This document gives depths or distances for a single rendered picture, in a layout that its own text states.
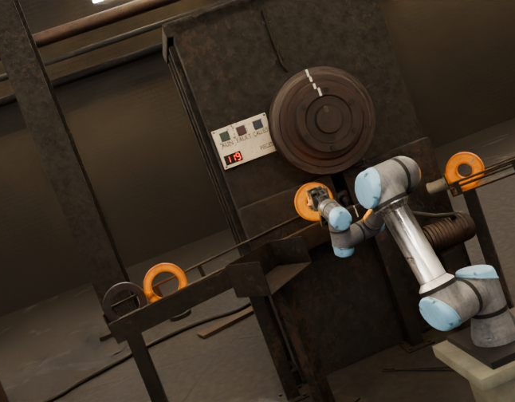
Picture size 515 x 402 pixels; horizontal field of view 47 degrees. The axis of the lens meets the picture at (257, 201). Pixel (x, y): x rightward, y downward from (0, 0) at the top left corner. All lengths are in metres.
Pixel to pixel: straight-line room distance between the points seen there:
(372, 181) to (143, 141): 7.01
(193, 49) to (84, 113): 6.08
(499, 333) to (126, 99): 7.33
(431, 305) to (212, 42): 1.55
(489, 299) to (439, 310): 0.18
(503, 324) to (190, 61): 1.68
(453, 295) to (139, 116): 7.22
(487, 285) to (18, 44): 4.26
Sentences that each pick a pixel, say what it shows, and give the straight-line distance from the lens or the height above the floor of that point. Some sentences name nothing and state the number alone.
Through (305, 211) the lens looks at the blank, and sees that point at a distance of 2.44.
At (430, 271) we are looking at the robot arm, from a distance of 1.86.
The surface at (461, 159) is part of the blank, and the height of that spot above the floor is 0.76.
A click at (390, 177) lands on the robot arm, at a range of 1.86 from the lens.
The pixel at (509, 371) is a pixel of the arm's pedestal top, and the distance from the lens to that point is 1.91.
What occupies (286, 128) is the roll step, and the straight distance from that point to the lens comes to 2.60.
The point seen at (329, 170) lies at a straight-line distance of 2.66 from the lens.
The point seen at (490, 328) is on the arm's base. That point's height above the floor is 0.38.
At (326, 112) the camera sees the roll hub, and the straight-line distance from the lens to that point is 2.57.
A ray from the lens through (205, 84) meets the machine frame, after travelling 2.74.
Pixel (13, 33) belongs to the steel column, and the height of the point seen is 2.57.
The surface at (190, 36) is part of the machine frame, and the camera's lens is 2.78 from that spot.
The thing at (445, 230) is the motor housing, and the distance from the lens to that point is 2.69.
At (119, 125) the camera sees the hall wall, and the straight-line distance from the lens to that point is 8.70.
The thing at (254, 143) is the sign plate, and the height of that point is 1.12.
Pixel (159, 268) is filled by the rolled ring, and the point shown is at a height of 0.77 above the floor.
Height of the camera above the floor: 1.17
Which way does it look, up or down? 6 degrees down
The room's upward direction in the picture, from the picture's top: 20 degrees counter-clockwise
